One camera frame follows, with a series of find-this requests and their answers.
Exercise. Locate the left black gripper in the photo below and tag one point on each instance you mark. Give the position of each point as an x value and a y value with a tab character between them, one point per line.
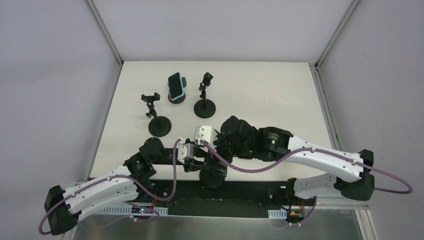
195	160

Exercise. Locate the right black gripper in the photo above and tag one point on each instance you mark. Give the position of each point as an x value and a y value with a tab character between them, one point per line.
216	145

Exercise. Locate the black round-base phone stand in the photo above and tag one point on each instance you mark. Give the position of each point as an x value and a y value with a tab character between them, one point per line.
204	108

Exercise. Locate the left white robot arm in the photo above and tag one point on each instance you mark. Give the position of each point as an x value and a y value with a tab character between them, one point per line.
66	207

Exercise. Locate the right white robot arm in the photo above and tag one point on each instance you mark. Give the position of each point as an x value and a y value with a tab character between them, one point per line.
247	149

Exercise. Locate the brown-base phone holder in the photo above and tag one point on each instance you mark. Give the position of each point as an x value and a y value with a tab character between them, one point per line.
181	99

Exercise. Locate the blue-cased phone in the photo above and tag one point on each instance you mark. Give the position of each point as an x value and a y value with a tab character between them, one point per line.
175	86

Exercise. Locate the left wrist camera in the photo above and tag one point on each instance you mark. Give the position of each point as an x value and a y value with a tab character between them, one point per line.
185	152

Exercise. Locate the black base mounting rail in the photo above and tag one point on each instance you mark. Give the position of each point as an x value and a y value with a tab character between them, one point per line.
233	199

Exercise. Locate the left white cable duct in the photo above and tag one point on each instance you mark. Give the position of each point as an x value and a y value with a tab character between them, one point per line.
128	210

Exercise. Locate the white cable duct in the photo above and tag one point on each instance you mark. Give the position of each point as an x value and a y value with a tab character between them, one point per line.
280	214
128	210

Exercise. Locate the right white cable duct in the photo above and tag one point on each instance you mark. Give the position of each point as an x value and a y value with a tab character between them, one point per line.
280	214

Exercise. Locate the left aluminium frame post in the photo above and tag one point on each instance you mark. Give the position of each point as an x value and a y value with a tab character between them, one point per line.
98	20

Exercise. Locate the aluminium frame post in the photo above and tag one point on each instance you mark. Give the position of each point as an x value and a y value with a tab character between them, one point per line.
98	20
337	32

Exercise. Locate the right aluminium frame post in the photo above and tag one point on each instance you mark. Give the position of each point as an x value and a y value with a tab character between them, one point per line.
337	32

